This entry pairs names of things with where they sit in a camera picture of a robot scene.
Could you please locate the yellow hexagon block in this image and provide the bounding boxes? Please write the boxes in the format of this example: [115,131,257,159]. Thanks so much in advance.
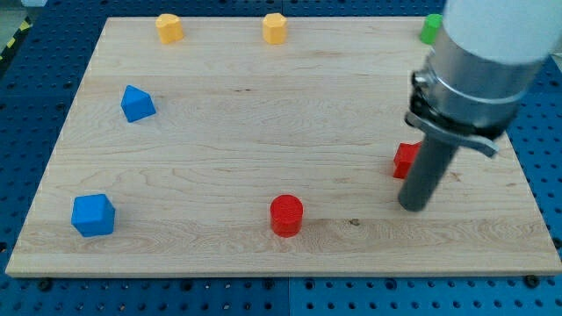
[262,12,287,45]

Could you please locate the green block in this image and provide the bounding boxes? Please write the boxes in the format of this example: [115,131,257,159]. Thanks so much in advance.
[419,13,443,45]

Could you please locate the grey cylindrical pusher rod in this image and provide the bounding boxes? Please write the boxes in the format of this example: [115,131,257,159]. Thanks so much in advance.
[398,136,458,212]

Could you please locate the light wooden board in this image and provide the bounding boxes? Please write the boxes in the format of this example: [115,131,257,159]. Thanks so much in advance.
[6,18,561,278]

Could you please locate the blue cube block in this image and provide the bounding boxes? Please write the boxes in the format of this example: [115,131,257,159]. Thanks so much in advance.
[71,194,115,238]

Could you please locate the red star block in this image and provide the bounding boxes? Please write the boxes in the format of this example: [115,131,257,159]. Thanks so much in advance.
[393,141,422,179]

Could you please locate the yellow heart block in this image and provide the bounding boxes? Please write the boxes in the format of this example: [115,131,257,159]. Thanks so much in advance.
[155,13,184,44]

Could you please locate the red cylinder block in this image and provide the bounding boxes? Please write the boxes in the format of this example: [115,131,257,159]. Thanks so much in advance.
[270,194,304,238]

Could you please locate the blue triangular block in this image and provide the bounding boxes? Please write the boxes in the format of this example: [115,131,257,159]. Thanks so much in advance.
[121,85,156,123]

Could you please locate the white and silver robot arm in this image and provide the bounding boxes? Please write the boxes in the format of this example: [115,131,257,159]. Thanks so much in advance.
[406,0,561,157]

